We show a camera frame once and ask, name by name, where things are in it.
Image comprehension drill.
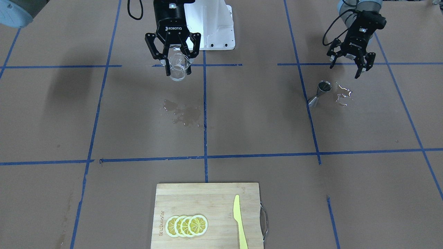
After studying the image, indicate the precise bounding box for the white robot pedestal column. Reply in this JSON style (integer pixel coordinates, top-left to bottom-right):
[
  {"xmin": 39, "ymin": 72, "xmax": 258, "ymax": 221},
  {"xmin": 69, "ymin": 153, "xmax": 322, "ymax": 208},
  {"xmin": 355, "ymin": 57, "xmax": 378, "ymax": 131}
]
[{"xmin": 184, "ymin": 0, "xmax": 236, "ymax": 50}]

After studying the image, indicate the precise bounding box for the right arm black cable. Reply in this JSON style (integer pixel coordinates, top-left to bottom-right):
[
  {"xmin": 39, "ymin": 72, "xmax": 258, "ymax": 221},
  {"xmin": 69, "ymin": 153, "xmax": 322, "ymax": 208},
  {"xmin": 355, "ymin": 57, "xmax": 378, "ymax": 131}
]
[{"xmin": 127, "ymin": 0, "xmax": 144, "ymax": 20}]

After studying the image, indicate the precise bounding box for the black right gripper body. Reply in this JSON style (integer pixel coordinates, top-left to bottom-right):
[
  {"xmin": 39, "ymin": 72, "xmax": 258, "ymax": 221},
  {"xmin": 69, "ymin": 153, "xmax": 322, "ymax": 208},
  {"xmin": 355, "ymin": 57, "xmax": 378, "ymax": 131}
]
[{"xmin": 153, "ymin": 0, "xmax": 190, "ymax": 45}]

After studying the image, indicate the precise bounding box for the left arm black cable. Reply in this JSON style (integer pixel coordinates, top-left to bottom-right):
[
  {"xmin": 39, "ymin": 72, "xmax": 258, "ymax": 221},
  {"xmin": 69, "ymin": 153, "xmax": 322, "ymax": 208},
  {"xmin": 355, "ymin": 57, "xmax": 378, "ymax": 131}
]
[{"xmin": 323, "ymin": 8, "xmax": 360, "ymax": 47}]

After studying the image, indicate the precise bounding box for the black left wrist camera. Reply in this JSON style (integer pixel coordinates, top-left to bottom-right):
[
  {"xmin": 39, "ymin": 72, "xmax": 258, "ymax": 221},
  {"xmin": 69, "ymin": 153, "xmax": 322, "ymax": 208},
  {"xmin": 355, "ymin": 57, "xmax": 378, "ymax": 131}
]
[{"xmin": 356, "ymin": 10, "xmax": 387, "ymax": 33}]

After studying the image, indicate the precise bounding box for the lemon slice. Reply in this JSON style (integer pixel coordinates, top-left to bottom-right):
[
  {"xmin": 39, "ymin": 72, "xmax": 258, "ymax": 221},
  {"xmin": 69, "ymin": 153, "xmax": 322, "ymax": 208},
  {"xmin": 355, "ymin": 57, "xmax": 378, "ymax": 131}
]
[
  {"xmin": 166, "ymin": 215, "xmax": 179, "ymax": 238},
  {"xmin": 188, "ymin": 214, "xmax": 208, "ymax": 236},
  {"xmin": 174, "ymin": 215, "xmax": 186, "ymax": 237},
  {"xmin": 179, "ymin": 216, "xmax": 194, "ymax": 238}
]

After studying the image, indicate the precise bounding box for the yellow plastic knife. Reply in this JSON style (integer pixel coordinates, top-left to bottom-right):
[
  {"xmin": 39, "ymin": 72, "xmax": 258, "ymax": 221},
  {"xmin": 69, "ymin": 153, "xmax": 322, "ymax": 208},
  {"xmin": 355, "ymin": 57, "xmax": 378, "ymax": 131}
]
[{"xmin": 233, "ymin": 194, "xmax": 248, "ymax": 249}]

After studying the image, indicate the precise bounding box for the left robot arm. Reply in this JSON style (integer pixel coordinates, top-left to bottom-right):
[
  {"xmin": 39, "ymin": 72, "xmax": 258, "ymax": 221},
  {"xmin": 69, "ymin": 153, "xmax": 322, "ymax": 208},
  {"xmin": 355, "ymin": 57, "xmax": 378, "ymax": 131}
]
[{"xmin": 322, "ymin": 0, "xmax": 387, "ymax": 79}]

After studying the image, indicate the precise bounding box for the bamboo cutting board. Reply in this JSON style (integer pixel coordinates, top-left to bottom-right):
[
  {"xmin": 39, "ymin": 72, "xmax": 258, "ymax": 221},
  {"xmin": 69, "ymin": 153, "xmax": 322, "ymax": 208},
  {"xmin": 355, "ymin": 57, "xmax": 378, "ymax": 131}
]
[{"xmin": 150, "ymin": 183, "xmax": 264, "ymax": 249}]

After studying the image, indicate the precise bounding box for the steel jigger measuring cup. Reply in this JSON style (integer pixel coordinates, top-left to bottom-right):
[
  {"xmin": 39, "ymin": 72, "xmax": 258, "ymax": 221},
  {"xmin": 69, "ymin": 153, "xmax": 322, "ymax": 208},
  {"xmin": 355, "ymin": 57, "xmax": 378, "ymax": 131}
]
[{"xmin": 308, "ymin": 81, "xmax": 332, "ymax": 108}]

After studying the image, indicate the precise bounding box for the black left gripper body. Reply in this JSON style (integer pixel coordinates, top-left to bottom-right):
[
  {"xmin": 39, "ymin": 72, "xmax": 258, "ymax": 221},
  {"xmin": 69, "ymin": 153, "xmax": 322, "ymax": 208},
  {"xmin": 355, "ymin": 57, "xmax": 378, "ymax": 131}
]
[{"xmin": 341, "ymin": 30, "xmax": 372, "ymax": 63}]

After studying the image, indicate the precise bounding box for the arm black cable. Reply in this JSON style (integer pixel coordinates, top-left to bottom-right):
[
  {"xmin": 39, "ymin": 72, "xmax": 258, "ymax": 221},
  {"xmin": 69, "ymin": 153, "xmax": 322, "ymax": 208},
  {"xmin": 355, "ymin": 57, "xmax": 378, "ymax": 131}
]
[
  {"xmin": 127, "ymin": 0, "xmax": 144, "ymax": 20},
  {"xmin": 323, "ymin": 8, "xmax": 360, "ymax": 47}
]

